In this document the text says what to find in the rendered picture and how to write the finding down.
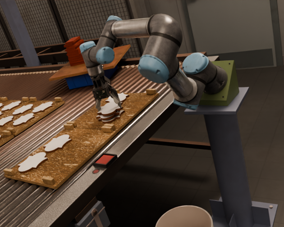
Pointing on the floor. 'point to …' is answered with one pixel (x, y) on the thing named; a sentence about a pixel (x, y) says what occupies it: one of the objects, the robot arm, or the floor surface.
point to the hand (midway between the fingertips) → (110, 108)
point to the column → (232, 169)
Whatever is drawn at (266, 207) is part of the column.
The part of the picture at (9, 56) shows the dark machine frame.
